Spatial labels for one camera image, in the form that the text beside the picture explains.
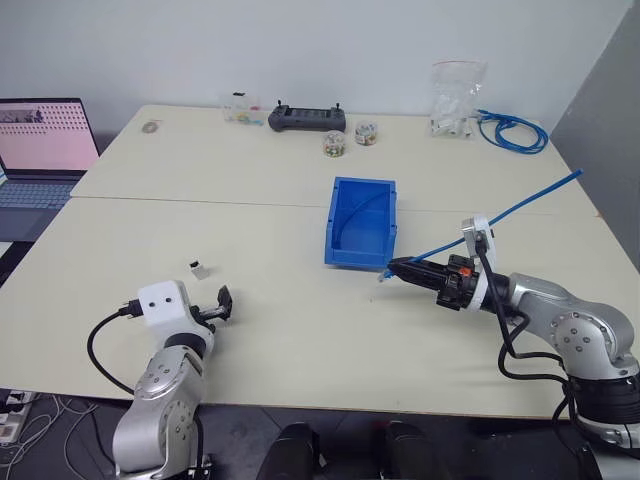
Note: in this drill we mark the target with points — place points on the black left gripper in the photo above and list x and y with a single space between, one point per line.
206 314

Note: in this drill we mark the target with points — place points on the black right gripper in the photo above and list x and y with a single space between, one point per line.
454 282

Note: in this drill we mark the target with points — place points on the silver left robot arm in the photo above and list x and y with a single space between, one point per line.
165 390

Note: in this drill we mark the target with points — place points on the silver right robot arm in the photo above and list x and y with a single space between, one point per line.
575 330

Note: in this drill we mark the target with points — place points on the small white coupler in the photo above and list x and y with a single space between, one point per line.
198 270

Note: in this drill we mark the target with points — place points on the blue plastic bin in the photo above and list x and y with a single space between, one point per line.
361 225

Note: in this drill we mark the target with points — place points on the clear jar of colourful beads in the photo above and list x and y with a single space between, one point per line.
334 145
365 133

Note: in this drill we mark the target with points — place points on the dark rounded shape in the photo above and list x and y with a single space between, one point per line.
287 452

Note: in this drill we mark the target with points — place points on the clear bag of white couplers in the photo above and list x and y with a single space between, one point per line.
455 105

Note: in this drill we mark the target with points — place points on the small roll of tape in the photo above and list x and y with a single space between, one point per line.
150 126

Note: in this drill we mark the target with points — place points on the dark grey remote controller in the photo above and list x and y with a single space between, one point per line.
307 119

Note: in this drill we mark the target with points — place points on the clear plastic box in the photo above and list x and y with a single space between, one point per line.
242 109

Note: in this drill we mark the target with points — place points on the open laptop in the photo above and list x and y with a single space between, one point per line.
35 160

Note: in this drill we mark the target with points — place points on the grey partition panel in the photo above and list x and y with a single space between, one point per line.
607 125

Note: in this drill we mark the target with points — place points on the white power strip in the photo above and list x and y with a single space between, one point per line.
12 415

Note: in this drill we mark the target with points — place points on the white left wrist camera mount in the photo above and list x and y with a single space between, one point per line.
161 305

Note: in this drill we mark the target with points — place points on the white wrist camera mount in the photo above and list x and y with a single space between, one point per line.
161 305
483 240

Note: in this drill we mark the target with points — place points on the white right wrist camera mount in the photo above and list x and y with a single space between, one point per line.
483 240

